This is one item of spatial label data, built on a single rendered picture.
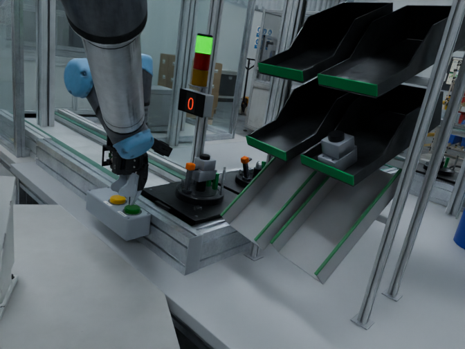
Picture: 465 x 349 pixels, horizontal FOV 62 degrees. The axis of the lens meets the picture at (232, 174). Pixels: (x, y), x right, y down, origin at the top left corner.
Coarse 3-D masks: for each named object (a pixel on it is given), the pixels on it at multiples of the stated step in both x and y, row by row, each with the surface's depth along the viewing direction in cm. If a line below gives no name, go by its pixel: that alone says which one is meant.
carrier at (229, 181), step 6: (258, 162) 129; (264, 162) 133; (252, 168) 135; (258, 168) 129; (228, 174) 136; (234, 174) 137; (240, 174) 132; (252, 174) 134; (228, 180) 130; (234, 180) 131; (240, 180) 127; (246, 180) 126; (228, 186) 125; (234, 186) 125; (240, 186) 126; (234, 192) 122; (240, 192) 121
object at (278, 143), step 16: (304, 96) 94; (320, 96) 98; (336, 96) 98; (352, 96) 85; (288, 112) 93; (304, 112) 96; (320, 112) 95; (336, 112) 84; (272, 128) 92; (288, 128) 91; (304, 128) 89; (320, 128) 82; (256, 144) 86; (272, 144) 86; (288, 144) 85; (304, 144) 81; (288, 160) 80
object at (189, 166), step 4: (188, 164) 106; (192, 164) 106; (188, 168) 106; (192, 168) 106; (196, 168) 108; (188, 172) 106; (188, 176) 107; (188, 180) 107; (188, 184) 107; (184, 188) 108; (188, 188) 108
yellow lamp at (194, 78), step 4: (192, 72) 123; (196, 72) 121; (200, 72) 121; (204, 72) 121; (192, 76) 123; (196, 76) 122; (200, 76) 121; (204, 76) 122; (192, 80) 123; (196, 80) 122; (200, 80) 122; (204, 80) 122; (192, 84) 123; (196, 84) 122; (200, 84) 122; (204, 84) 123
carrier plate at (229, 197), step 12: (144, 192) 111; (156, 192) 111; (168, 192) 112; (228, 192) 120; (168, 204) 104; (180, 204) 105; (192, 204) 107; (228, 204) 110; (180, 216) 101; (192, 216) 99; (204, 216) 100; (216, 216) 102
